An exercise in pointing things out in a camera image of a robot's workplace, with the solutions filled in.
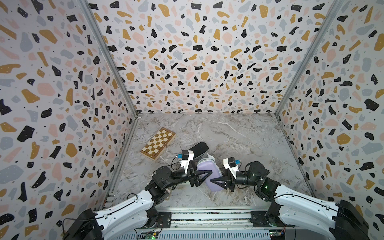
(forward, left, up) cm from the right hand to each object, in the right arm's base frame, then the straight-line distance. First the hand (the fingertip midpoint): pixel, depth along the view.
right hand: (214, 178), depth 66 cm
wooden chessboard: (+29, +36, -18) cm, 50 cm away
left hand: (+2, +2, +5) cm, 5 cm away
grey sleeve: (+3, +2, +8) cm, 9 cm away
